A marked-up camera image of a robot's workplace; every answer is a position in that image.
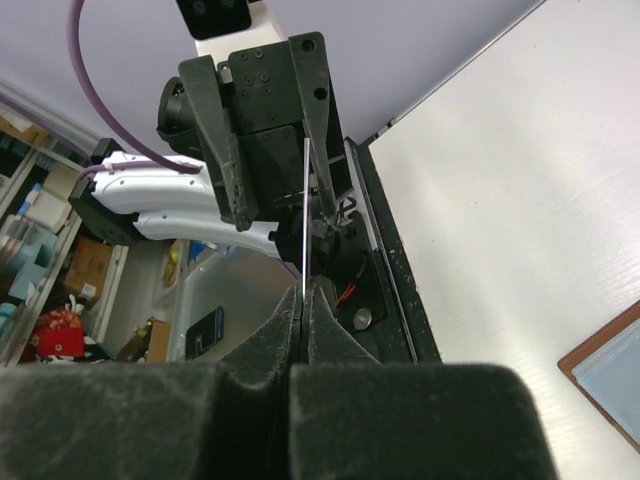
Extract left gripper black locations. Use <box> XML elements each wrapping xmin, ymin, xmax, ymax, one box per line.
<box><xmin>157</xmin><ymin>32</ymin><xmax>352</xmax><ymax>231</ymax></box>

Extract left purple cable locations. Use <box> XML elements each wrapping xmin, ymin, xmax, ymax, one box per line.
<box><xmin>0</xmin><ymin>0</ymin><xmax>306</xmax><ymax>286</ymax></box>

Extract silver VIP card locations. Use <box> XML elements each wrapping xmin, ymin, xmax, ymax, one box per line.
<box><xmin>301</xmin><ymin>138</ymin><xmax>311</xmax><ymax>304</ymax></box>

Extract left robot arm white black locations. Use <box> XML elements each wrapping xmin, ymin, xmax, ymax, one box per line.
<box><xmin>69</xmin><ymin>32</ymin><xmax>352</xmax><ymax>264</ymax></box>

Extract brown leather card holder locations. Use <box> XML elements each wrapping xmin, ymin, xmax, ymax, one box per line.
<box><xmin>557</xmin><ymin>303</ymin><xmax>639</xmax><ymax>450</ymax></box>

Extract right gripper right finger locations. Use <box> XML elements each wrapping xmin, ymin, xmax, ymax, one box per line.
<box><xmin>288</xmin><ymin>283</ymin><xmax>557</xmax><ymax>479</ymax></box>

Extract metal storage shelf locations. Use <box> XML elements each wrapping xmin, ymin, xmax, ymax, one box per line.
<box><xmin>0</xmin><ymin>74</ymin><xmax>281</xmax><ymax>369</ymax></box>

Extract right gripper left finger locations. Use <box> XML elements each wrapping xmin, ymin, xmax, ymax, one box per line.
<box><xmin>1</xmin><ymin>289</ymin><xmax>301</xmax><ymax>479</ymax></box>

